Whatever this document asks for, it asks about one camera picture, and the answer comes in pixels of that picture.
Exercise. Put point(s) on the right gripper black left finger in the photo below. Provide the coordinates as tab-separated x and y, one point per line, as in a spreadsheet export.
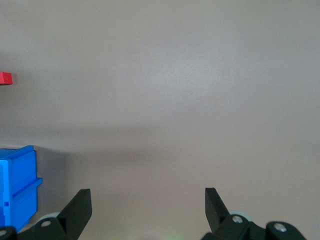
75	215

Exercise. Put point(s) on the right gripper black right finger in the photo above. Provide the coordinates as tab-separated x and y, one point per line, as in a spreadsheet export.
215	212

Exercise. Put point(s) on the small red cube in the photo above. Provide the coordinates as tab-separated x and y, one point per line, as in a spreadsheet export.
5	78

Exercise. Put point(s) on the blue plastic storage bin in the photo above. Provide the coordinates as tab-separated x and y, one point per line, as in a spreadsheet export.
20	182

